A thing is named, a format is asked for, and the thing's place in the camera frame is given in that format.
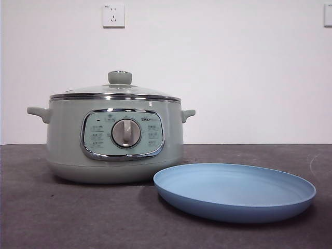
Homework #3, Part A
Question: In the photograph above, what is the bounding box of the blue round plate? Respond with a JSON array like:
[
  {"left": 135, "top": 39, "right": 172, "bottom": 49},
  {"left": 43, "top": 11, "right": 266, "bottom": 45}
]
[{"left": 153, "top": 162, "right": 317, "bottom": 224}]

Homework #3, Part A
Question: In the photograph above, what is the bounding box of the white wall power socket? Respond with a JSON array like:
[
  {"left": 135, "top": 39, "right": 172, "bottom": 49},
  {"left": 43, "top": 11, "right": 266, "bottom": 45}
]
[{"left": 103, "top": 4, "right": 126, "bottom": 29}]

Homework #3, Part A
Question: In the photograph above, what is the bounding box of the white wall switch plate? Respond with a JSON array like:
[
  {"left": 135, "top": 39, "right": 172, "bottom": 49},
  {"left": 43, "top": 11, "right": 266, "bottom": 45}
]
[{"left": 324, "top": 4, "right": 332, "bottom": 27}]

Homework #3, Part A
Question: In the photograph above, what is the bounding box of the glass lid with green knob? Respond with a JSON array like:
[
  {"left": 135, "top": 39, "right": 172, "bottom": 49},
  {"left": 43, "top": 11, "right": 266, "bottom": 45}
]
[{"left": 49, "top": 70, "right": 181, "bottom": 103}]

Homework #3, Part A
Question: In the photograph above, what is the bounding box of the pale green electric steamer pot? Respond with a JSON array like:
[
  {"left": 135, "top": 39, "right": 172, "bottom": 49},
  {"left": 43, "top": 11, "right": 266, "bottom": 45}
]
[{"left": 26, "top": 97, "right": 196, "bottom": 185}]

